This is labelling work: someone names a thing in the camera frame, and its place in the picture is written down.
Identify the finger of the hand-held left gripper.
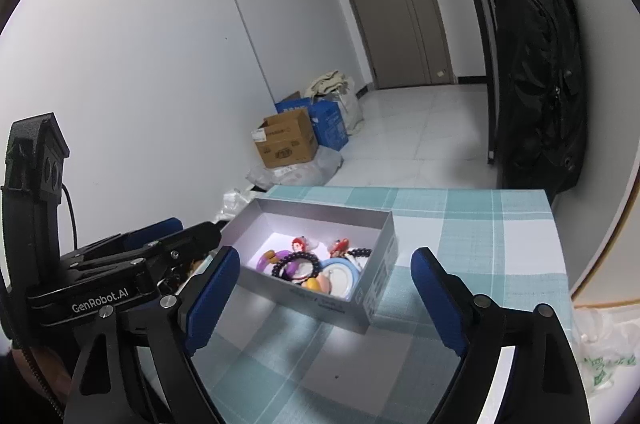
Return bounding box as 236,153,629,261
122,217,184,251
142,220,224,292

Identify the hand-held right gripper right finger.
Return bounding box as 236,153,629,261
410,246,594,424

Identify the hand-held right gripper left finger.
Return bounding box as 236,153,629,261
62,246,241,424

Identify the purple ring bracelet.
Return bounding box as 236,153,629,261
255,248,292,273

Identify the dark purple bead bracelet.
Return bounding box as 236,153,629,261
272,252,322,281

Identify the grey cardboard box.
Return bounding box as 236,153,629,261
218,197,399,335

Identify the crumpled clear plastic bag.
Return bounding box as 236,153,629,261
217,188,267,226

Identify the teal checked tablecloth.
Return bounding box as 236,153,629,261
192,186,572,424

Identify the grey plastic bag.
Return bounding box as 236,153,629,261
244,148,345,191

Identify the brown cardboard box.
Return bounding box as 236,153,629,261
251,107,320,169

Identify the white green printed plastic bag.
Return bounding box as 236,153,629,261
570,303,640,401

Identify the blue cardboard box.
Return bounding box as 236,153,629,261
274,91,350,151

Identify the white bag with cream cloth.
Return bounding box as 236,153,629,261
304,71,362,135

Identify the black hanging backpack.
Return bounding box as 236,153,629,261
494,0,589,206

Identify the black cable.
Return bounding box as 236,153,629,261
59,185,79,251

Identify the black metal frame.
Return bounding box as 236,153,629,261
439,0,502,166

